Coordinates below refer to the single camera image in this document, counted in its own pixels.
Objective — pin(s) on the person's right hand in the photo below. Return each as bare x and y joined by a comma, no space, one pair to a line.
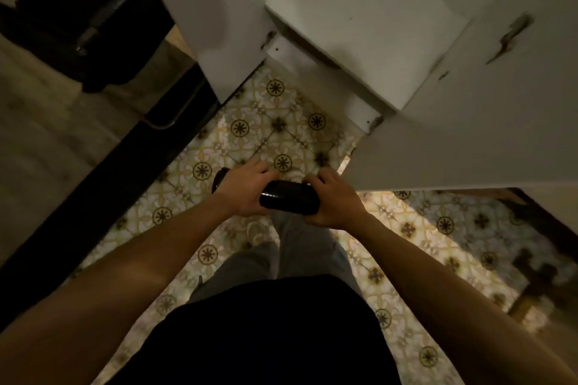
338,206

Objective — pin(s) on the pale shoe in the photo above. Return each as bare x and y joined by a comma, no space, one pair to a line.
257,233

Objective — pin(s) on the person's left forearm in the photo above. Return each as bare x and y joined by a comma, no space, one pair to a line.
104,294

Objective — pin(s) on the black shirt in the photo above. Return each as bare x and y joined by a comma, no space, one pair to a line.
266,335

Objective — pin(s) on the person's left hand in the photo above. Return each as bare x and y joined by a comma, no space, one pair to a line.
241,193

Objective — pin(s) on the white drawer box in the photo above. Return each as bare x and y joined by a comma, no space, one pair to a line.
361,23

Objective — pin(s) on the person's right fingers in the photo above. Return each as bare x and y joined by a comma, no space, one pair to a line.
318,179

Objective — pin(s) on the white base panel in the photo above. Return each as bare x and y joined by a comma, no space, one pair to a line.
325,87

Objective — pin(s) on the grey trousers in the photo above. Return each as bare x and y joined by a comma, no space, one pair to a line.
302,249

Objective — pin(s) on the black door panel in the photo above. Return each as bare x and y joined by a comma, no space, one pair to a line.
104,199

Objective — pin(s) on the person's right forearm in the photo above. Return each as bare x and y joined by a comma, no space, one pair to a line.
451,299

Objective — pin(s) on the person's left fingers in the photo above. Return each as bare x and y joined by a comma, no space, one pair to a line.
265,170

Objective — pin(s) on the black cylindrical bottle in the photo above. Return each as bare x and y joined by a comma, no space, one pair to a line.
289,197

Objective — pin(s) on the black appliance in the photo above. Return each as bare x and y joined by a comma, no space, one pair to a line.
76,14

